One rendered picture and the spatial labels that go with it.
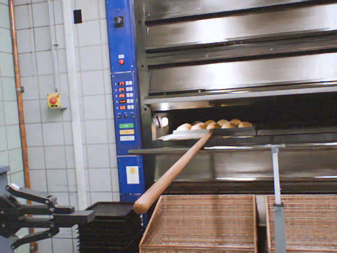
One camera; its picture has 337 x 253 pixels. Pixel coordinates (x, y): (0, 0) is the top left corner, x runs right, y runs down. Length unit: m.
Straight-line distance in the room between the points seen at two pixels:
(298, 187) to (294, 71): 0.64
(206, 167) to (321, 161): 0.63
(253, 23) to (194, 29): 0.33
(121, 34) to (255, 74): 0.82
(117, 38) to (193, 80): 0.53
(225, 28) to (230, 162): 0.76
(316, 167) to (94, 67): 1.43
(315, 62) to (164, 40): 0.85
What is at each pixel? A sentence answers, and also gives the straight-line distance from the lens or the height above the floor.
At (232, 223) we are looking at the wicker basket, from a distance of 2.22.
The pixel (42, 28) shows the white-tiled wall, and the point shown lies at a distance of 2.60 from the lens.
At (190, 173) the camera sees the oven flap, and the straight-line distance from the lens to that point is 2.24.
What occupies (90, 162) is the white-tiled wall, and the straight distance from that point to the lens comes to 2.45.
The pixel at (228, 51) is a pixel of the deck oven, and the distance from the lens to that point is 2.19.
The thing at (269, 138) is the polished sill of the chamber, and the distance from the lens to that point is 2.18.
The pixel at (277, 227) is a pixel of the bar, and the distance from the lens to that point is 1.65.
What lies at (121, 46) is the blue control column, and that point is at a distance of 2.31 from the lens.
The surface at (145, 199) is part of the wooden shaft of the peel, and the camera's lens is 0.82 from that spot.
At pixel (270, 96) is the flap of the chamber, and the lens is 2.04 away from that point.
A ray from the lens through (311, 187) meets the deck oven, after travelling 2.24.
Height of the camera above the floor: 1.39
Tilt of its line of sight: 3 degrees down
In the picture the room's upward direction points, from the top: 4 degrees counter-clockwise
